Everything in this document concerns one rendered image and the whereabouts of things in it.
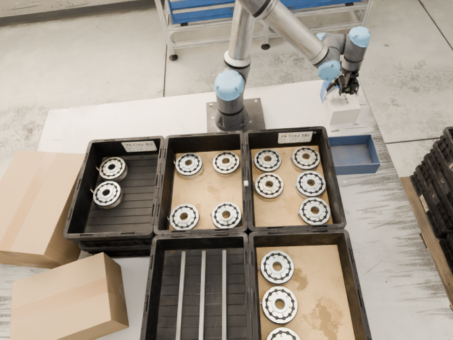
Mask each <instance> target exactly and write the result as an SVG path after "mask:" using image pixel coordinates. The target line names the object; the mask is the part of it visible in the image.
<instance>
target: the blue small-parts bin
mask: <svg viewBox="0 0 453 340"><path fill-rule="evenodd" d="M328 139H329V143H330V148H331V152H332V158H333V161H334V167H335V170H336V175H354V174H368V173H376V172H377V170H378V168H379V166H380V165H381V162H380V158H379V156H378V152H377V149H376V147H375V143H374V141H373V137H372V134H361V135H350V136H328Z"/></svg>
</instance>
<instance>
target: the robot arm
mask: <svg viewBox="0 0 453 340"><path fill-rule="evenodd" d="M256 18H261V19H262V20H263V21H264V22H265V23H266V24H267V25H269V27H271V29H273V30H274V31H275V32H276V33H277V34H279V35H280V36H281V37H282V38H283V39H284V40H286V41H287V42H288V43H289V44H290V45H291V46H292V47H293V48H294V49H295V50H297V51H298V52H299V53H300V54H301V55H302V56H304V58H306V60H308V61H309V62H310V63H311V64H312V65H313V66H314V67H316V68H317V69H318V76H319V77H320V79H322V80H324V81H331V80H332V81H331V83H329V85H328V87H327V89H326V91H325V94H324V97H323V101H325V100H326V99H328V100H329V101H331V100H332V99H333V95H334V93H335V92H336V90H337V87H336V85H337V86H339V92H338V93H339V95H340V96H341V94H343V93H345V94H350V95H353V94H355V95H356V97H358V96H359V81H358V79H357V77H359V70H360V67H361V64H362V62H363V60H364V56H365V52H366V50H367V46H368V45H369V39H370V36H371V34H370V31H369V30H368V29H367V28H364V27H361V26H357V27H356V28H352V29H351V31H350V32H349V33H348V34H337V33H327V32H326V33H317V34H316V35H315V34H314V33H313V32H312V31H311V30H310V29H308V28H307V27H306V26H305V25H304V24H303V23H302V22H301V21H300V20H299V19H298V18H297V17H296V16H294V15H293V14H292V13H291V12H290V11H289V10H288V9H287V8H286V7H285V6H284V5H283V4H282V3H281V2H280V1H279V0H235V6H234V12H233V22H232V27H231V37H230V43H229V49H228V51H227V52H226V53H225V54H224V61H223V67H222V72H221V74H218V76H217V77H216V79H215V85H214V89H215V93H216V102H217V111H216V115H215V124H216V126H217V127H218V128H219V129H220V130H222V131H225V132H231V131H239V130H242V129H243V128H244V127H245V126H246V125H247V122H248V114H247V111H246V110H245V107H244V100H243V95H244V91H245V85H246V82H247V77H248V74H249V71H250V64H251V56H250V54H249V49H250V45H251V39H252V35H253V29H254V25H255V19H256ZM340 55H344V56H343V59H342V61H340ZM340 71H341V72H342V73H341V74H339V73H340ZM359 97H360V96H359Z"/></svg>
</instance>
